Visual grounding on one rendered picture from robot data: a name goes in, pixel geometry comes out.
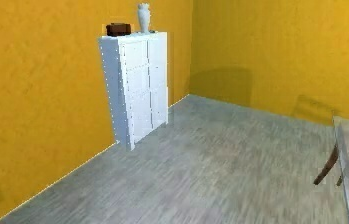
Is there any white vase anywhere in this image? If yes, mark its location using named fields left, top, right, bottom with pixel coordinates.
left=137, top=2, right=151, bottom=34

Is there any white chest of drawers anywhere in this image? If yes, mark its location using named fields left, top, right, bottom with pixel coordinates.
left=97, top=31, right=170, bottom=152

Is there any dark brown box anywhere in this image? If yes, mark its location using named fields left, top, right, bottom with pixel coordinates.
left=106, top=22, right=132, bottom=38

